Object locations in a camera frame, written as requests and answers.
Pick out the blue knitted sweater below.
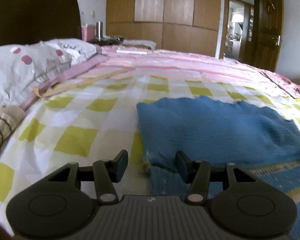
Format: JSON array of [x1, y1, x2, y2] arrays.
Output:
[[136, 96, 300, 239]]

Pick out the yellow white checkered bedsheet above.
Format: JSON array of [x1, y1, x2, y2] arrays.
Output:
[[0, 74, 300, 230]]

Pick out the beige striped knit garment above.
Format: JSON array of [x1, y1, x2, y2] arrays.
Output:
[[0, 106, 25, 148]]

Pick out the grey pillow with pink dots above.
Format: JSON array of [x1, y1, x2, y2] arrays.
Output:
[[0, 38, 102, 106]]

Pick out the pink striped quilt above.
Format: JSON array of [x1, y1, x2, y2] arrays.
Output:
[[35, 46, 300, 110]]

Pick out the pink box on nightstand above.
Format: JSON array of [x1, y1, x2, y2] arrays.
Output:
[[81, 24, 96, 42]]

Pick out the white cloth on nightstand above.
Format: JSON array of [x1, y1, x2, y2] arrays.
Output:
[[122, 39, 157, 50]]

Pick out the dark brown headboard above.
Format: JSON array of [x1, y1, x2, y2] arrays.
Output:
[[0, 0, 82, 46]]

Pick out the brown wooden wardrobe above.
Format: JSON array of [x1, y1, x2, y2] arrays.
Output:
[[106, 0, 228, 59]]

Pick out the brown wooden door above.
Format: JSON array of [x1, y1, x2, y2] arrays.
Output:
[[254, 0, 283, 72]]

